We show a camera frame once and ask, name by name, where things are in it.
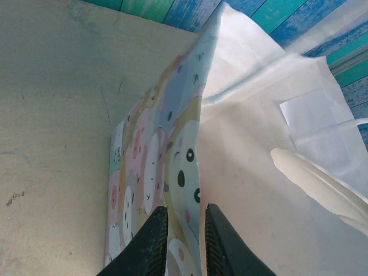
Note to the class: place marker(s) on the cartoon animal print paper bag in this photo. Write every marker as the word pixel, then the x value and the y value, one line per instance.
pixel 244 143

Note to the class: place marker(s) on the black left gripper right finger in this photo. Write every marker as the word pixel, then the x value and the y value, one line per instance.
pixel 224 250

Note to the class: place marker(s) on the aluminium frame post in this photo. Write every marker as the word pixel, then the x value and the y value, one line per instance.
pixel 350 61

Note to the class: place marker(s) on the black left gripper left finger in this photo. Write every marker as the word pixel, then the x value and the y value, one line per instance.
pixel 149 244

